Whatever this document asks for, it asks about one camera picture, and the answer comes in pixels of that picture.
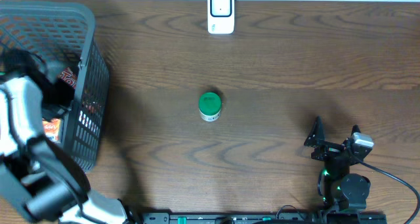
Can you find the small orange box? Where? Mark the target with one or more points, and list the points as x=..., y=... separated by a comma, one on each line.
x=53, y=129

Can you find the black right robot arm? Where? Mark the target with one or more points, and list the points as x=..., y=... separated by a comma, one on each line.
x=343, y=191

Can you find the green lid jar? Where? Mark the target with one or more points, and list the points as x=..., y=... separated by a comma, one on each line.
x=210, y=106

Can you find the grey plastic shopping basket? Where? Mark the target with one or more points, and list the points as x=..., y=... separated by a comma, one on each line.
x=64, y=32

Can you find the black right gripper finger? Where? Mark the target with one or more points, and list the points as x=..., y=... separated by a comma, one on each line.
x=355, y=129
x=316, y=137

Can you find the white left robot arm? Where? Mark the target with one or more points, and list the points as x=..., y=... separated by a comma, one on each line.
x=37, y=177

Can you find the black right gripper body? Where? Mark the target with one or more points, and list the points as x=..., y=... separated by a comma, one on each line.
x=328, y=151

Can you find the red snack bag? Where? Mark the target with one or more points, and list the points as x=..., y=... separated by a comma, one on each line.
x=69, y=77

